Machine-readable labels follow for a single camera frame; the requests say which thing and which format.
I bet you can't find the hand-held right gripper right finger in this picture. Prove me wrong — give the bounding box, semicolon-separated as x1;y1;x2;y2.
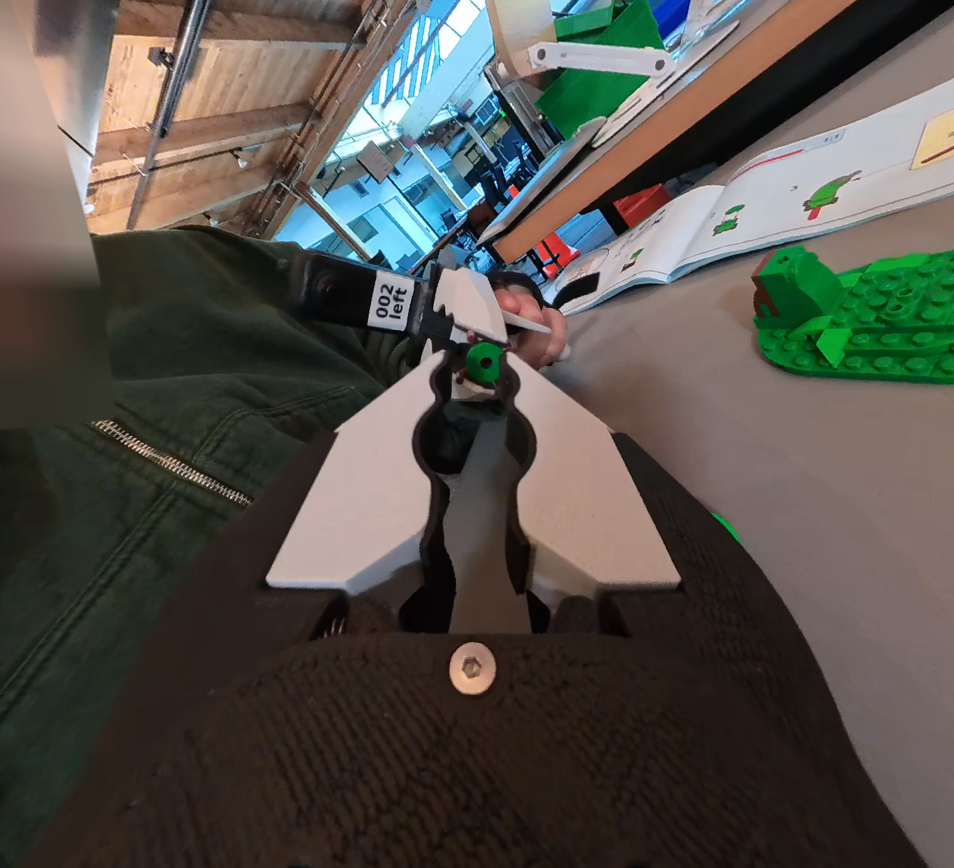
499;358;682;633

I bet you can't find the lego instruction booklet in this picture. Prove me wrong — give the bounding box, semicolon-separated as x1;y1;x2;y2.
555;96;954;315

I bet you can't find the person's left forearm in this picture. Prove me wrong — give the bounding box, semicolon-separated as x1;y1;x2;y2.
356;325;448;399

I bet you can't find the grey closed laptop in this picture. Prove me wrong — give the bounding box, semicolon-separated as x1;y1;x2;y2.
477;115;606;246

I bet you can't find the person's green jacket torso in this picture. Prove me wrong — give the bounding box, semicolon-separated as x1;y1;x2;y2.
0;226;448;868

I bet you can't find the person's left hand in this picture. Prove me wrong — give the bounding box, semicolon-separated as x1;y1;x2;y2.
495;287;571;370

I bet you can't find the green plastic bin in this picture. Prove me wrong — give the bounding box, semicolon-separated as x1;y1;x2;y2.
535;0;666;140

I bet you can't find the red box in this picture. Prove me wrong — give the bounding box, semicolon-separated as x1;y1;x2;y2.
611;184;672;228

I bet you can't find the orange traffic cone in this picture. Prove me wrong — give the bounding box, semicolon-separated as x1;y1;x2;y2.
533;235;581;282

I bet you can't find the green lego plate build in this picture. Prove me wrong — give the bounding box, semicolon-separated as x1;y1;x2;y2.
751;245;954;386

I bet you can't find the green and brown lego assembly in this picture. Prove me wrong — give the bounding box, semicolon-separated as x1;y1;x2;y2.
458;341;504;392

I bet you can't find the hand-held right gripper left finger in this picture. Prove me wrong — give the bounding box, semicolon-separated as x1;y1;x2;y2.
265;351;457;633

